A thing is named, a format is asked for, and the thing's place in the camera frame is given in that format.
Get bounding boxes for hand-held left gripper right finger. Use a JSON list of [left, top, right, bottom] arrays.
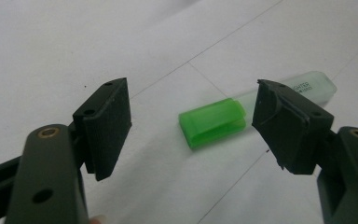
[[252, 78, 358, 224]]

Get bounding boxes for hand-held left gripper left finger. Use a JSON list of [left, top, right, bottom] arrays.
[[5, 77, 133, 224]]

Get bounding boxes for green highlighter pen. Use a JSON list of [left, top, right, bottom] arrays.
[[178, 70, 338, 150]]

